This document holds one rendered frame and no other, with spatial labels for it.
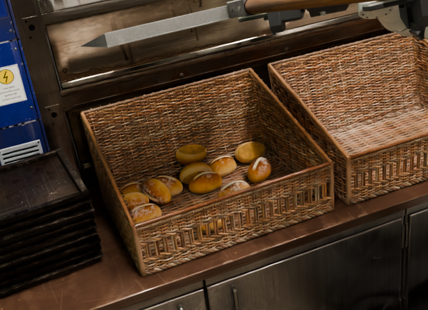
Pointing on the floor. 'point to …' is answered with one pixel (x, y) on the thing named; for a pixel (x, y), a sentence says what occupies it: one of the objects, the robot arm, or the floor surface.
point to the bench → (265, 266)
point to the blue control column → (21, 109)
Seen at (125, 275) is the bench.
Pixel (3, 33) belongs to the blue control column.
